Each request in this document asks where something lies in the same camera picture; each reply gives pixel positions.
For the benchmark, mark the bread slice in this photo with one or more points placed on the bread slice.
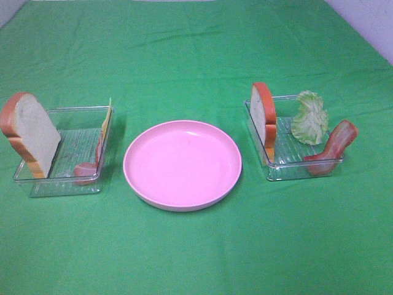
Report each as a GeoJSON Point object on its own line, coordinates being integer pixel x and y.
{"type": "Point", "coordinates": [263, 114]}
{"type": "Point", "coordinates": [30, 131]}

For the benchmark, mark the yellow cheese slice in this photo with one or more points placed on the yellow cheese slice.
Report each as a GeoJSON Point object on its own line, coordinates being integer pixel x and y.
{"type": "Point", "coordinates": [106, 120]}

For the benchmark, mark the green lettuce leaf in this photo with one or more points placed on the green lettuce leaf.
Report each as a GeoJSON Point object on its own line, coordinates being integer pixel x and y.
{"type": "Point", "coordinates": [311, 122]}

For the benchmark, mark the pink round plate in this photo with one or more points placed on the pink round plate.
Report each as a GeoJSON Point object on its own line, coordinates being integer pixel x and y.
{"type": "Point", "coordinates": [182, 165]}

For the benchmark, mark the green tablecloth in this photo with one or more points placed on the green tablecloth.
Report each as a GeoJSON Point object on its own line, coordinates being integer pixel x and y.
{"type": "Point", "coordinates": [159, 61]}

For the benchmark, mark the right clear plastic tray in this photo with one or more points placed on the right clear plastic tray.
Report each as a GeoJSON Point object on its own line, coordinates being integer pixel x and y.
{"type": "Point", "coordinates": [288, 163]}

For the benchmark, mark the clear plastic tray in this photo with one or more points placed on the clear plastic tray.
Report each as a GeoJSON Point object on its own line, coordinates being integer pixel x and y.
{"type": "Point", "coordinates": [288, 163]}
{"type": "Point", "coordinates": [80, 129]}

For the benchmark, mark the left clear plastic tray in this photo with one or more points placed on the left clear plastic tray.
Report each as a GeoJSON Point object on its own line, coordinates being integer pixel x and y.
{"type": "Point", "coordinates": [80, 129]}

